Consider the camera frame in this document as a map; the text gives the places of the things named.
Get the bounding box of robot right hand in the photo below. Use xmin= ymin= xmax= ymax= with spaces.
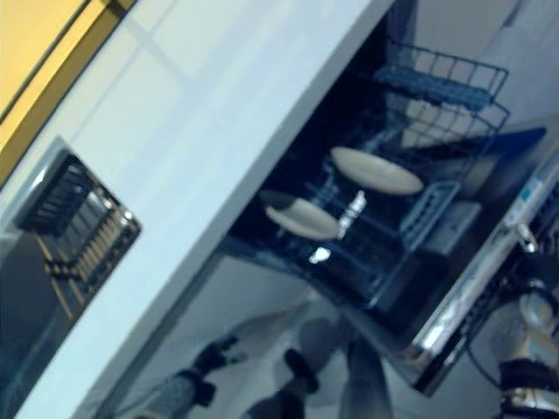
xmin=514 ymin=222 xmax=552 ymax=298

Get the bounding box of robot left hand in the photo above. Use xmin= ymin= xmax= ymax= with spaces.
xmin=193 ymin=334 xmax=249 ymax=373

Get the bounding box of cream round ceramic plate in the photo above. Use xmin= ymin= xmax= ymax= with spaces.
xmin=329 ymin=146 xmax=425 ymax=196
xmin=260 ymin=190 xmax=342 ymax=240

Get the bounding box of open dishwasher door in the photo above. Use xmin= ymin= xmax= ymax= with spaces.
xmin=305 ymin=126 xmax=559 ymax=393

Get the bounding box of grey dishwasher cutlery basket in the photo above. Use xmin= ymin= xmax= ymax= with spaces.
xmin=398 ymin=182 xmax=463 ymax=253

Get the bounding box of white narrow cabinet door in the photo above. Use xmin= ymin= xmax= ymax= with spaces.
xmin=98 ymin=251 xmax=318 ymax=419

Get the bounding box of black dish drying rack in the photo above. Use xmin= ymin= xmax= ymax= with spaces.
xmin=14 ymin=148 xmax=144 ymax=305

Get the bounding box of stainless steel sink basin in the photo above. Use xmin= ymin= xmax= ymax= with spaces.
xmin=0 ymin=134 xmax=145 ymax=396

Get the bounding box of dark wire dishwasher lower rack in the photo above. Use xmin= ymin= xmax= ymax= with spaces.
xmin=230 ymin=143 xmax=465 ymax=318

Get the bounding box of dark wire dishwasher rack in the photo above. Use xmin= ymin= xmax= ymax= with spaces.
xmin=230 ymin=143 xmax=465 ymax=318
xmin=372 ymin=38 xmax=512 ymax=148

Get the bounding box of dark wire dishwasher upper rack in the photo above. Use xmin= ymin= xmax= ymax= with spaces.
xmin=372 ymin=38 xmax=512 ymax=148

